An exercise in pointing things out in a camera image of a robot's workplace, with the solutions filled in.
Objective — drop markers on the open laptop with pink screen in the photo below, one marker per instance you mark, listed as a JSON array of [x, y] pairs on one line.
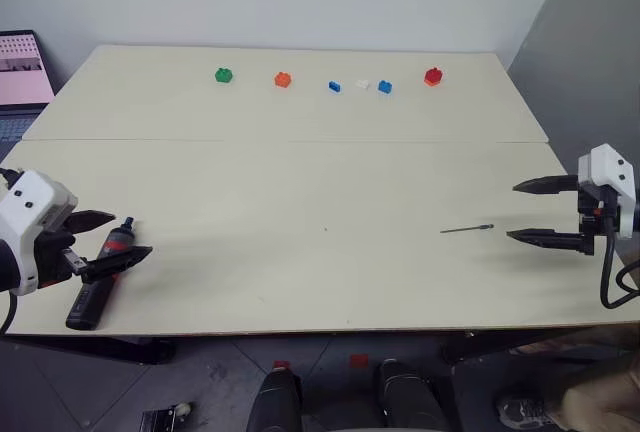
[[20, 77]]

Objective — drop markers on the red brick on orange brick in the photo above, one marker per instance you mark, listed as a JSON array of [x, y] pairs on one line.
[[433, 77]]

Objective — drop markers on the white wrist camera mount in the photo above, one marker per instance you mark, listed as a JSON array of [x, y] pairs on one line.
[[607, 172], [27, 207]]

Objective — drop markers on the black metal floor bracket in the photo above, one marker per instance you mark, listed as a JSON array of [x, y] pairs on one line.
[[162, 417]]

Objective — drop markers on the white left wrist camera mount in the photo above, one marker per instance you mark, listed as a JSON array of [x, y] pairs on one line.
[[27, 207]]

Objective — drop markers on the orange toy brick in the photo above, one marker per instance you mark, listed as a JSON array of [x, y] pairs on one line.
[[283, 80]]

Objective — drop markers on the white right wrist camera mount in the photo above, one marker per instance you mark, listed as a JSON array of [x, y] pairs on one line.
[[607, 172]]

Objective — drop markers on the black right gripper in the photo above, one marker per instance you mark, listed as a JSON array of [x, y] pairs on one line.
[[602, 209]]

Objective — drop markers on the black red electric screwdriver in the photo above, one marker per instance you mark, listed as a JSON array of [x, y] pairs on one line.
[[95, 292]]

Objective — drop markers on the blue square toy brick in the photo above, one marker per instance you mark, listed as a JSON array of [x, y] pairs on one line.
[[385, 87]]

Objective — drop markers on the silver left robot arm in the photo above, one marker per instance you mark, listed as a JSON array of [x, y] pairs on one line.
[[7, 267]]

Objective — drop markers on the beige trouser leg of bystander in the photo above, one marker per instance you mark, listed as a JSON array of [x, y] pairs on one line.
[[595, 392]]

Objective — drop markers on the grey sneaker of bystander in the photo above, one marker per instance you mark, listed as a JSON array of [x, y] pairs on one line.
[[525, 409]]

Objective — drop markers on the thin metal screwdriver bit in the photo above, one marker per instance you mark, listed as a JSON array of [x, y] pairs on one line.
[[467, 229]]

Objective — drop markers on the white toy brick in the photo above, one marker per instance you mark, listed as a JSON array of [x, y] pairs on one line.
[[362, 84]]

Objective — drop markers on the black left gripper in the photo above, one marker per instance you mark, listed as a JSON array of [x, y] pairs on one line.
[[52, 252]]

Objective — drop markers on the green toy brick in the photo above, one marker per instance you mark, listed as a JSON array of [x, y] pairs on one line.
[[224, 75]]

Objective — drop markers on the dark rounded robot leg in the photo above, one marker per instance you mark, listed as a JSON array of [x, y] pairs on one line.
[[275, 402], [410, 397]]

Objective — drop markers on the small flat blue toy brick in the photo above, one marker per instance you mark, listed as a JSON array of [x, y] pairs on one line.
[[335, 86]]

